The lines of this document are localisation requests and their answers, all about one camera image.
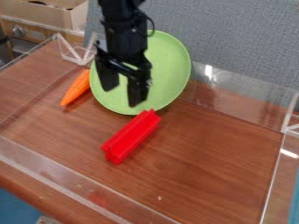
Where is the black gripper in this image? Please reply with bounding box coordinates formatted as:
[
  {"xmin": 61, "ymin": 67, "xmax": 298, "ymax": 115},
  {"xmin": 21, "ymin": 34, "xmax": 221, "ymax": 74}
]
[{"xmin": 95, "ymin": 14, "xmax": 152, "ymax": 107}]

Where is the red star-shaped block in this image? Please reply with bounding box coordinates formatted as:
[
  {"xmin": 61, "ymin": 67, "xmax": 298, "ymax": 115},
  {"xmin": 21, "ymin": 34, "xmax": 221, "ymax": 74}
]
[{"xmin": 100, "ymin": 109, "xmax": 161, "ymax": 165}]

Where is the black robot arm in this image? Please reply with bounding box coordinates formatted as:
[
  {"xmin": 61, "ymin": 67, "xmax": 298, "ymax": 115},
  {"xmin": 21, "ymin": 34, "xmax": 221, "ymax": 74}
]
[{"xmin": 95, "ymin": 0, "xmax": 152, "ymax": 107}]

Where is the green round plate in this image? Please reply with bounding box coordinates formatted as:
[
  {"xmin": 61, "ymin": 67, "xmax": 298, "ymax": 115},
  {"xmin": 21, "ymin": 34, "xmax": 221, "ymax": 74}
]
[{"xmin": 89, "ymin": 31, "xmax": 192, "ymax": 115}]

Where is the orange toy carrot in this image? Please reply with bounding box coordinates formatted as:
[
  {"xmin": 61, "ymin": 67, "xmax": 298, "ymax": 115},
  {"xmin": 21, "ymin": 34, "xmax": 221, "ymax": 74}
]
[{"xmin": 60, "ymin": 70, "xmax": 89, "ymax": 107}]

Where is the cardboard box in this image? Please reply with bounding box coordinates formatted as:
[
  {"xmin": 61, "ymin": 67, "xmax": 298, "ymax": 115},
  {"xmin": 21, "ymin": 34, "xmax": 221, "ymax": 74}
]
[{"xmin": 0, "ymin": 0, "xmax": 89, "ymax": 31}]

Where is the black cable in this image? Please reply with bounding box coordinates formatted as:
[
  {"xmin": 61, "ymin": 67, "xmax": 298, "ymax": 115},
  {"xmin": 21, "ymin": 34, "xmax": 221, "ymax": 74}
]
[{"xmin": 141, "ymin": 14, "xmax": 156, "ymax": 38}]

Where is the clear acrylic tray wall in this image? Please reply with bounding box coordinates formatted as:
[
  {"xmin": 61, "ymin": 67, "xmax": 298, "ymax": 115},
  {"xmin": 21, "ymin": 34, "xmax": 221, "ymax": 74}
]
[{"xmin": 0, "ymin": 38, "xmax": 298, "ymax": 224}]

